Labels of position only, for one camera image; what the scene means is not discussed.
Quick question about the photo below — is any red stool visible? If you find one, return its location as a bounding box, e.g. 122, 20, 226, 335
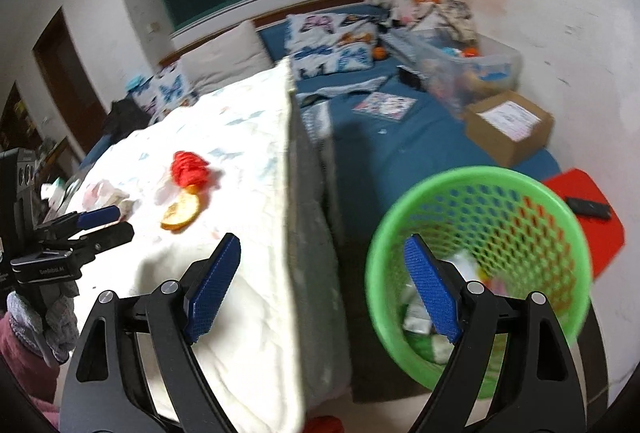
542, 168, 626, 284

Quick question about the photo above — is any person's left hand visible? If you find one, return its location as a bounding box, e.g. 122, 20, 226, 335
7, 283, 81, 366

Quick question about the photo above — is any pink blue tissue packet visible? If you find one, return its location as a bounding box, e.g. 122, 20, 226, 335
82, 180, 136, 216

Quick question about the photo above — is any orange peel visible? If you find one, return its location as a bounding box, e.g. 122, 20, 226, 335
160, 190, 201, 231

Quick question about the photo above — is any cardboard box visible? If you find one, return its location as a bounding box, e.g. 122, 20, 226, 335
464, 89, 555, 169

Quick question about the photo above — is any white keyboard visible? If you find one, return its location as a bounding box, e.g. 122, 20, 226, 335
382, 33, 426, 64

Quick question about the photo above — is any wooden door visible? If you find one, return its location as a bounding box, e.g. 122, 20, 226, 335
32, 8, 106, 154

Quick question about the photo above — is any black remote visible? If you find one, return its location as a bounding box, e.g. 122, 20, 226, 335
564, 197, 612, 221

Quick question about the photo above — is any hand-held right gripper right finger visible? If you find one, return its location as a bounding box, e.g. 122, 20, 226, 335
403, 234, 587, 433

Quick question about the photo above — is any clear plastic storage box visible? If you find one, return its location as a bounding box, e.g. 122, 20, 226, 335
395, 28, 523, 119

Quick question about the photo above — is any white paper cup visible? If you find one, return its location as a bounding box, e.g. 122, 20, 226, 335
445, 250, 483, 281

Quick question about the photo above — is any pink snack packet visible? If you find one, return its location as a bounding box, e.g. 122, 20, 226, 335
487, 275, 516, 299

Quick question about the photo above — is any beige pillow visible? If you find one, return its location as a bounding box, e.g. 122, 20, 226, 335
180, 20, 273, 96

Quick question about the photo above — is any sticker book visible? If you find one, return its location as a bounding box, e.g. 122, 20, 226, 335
351, 90, 418, 121

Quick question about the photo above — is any white quilted mat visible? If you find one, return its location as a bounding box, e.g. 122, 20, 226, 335
65, 56, 351, 433

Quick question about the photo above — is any dark clothes pile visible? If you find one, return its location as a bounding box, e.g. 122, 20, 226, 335
102, 98, 151, 146

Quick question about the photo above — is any wooden shelf cabinet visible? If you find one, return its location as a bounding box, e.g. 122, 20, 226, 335
0, 83, 38, 149

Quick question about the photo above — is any butterfly print pillow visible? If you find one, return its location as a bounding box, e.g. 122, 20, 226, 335
131, 62, 193, 121
285, 13, 378, 81

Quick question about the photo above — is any grey striped cloth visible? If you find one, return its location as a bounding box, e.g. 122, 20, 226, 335
297, 76, 391, 106

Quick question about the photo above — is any small black device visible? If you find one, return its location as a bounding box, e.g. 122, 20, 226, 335
397, 66, 423, 89

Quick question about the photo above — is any person's left forearm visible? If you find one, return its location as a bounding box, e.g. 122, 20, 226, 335
0, 313, 63, 424

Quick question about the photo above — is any green plastic basket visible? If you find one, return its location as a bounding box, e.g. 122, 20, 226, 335
365, 166, 596, 401

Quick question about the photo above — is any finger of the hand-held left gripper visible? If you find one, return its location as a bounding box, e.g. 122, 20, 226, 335
40, 221, 135, 264
35, 206, 122, 239

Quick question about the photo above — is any red net bag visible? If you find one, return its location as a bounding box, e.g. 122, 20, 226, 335
171, 150, 213, 189

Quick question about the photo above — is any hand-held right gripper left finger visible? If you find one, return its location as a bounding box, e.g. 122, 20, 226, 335
57, 233, 242, 433

